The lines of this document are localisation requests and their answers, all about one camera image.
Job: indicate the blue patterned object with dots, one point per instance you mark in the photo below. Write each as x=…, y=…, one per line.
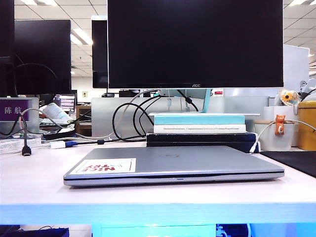
x=232, y=230

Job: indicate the white blue marker pen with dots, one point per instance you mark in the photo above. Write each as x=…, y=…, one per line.
x=57, y=144

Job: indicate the teal monitor stand neck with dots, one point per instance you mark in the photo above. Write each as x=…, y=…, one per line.
x=207, y=101

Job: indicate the white storage box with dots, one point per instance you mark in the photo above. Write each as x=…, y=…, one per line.
x=271, y=113

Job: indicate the white book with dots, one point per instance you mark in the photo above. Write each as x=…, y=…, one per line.
x=197, y=129

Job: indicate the black curved object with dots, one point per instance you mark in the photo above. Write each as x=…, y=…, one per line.
x=59, y=135

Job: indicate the black mouse pad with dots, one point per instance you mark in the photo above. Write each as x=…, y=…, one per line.
x=293, y=160

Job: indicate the black monitor at frame edge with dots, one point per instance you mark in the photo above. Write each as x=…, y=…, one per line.
x=6, y=29

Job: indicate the frosted desk divider panel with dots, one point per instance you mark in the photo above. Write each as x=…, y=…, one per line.
x=102, y=116

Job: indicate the gray Dell laptop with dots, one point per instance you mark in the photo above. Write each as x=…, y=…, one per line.
x=172, y=160

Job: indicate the large black AOC monitor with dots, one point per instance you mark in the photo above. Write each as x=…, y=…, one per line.
x=197, y=42

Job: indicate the narrow black background monitor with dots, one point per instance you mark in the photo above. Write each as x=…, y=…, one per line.
x=100, y=49

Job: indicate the white monitor stand base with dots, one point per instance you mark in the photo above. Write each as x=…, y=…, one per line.
x=209, y=113

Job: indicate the white blue printed package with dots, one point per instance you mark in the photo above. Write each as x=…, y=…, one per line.
x=55, y=112

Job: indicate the purple name plate holder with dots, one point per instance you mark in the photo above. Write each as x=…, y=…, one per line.
x=13, y=110

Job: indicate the sunflower plush toy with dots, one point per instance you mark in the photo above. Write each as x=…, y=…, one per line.
x=287, y=96

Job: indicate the yellow tin box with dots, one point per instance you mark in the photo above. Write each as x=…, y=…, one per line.
x=307, y=128

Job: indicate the dark navy box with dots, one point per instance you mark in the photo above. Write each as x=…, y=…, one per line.
x=197, y=142

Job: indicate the white cup with wooden lid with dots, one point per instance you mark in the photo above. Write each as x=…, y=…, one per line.
x=274, y=142

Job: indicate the stack of white booklets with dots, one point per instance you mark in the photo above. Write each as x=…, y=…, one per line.
x=14, y=145

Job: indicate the white office partition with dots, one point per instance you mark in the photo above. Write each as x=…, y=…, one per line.
x=295, y=66

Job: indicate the light blue book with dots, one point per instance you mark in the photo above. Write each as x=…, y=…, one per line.
x=197, y=120

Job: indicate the lit background computer screen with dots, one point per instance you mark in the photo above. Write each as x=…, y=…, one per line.
x=66, y=102

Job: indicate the pale blue figurine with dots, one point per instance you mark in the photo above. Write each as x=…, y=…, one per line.
x=308, y=87

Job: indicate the wooden cabinet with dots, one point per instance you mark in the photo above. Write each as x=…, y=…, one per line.
x=84, y=123

